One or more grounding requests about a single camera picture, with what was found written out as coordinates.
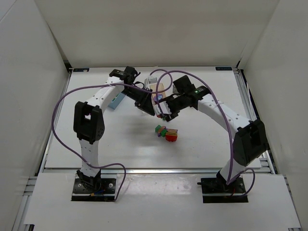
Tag purple lotus lego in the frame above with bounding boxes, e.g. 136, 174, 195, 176
153, 93, 164, 103

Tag blue plastic container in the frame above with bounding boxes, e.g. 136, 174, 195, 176
108, 93, 125, 110

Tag smoky grey container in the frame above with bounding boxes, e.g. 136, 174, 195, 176
172, 84, 179, 94

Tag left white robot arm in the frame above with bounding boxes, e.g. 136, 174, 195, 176
73, 66, 155, 191

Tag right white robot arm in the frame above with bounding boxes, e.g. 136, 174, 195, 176
155, 75, 269, 186

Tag orange transparent container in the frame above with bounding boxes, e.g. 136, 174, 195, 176
149, 83, 166, 104

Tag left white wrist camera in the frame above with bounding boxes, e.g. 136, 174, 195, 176
144, 75, 157, 86

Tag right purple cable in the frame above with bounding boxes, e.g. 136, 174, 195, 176
155, 69, 256, 198

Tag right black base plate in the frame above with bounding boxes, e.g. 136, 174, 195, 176
197, 177, 248, 204

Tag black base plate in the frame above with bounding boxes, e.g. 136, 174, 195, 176
197, 177, 248, 204
71, 177, 116, 202

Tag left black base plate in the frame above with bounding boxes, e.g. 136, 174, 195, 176
71, 177, 116, 202

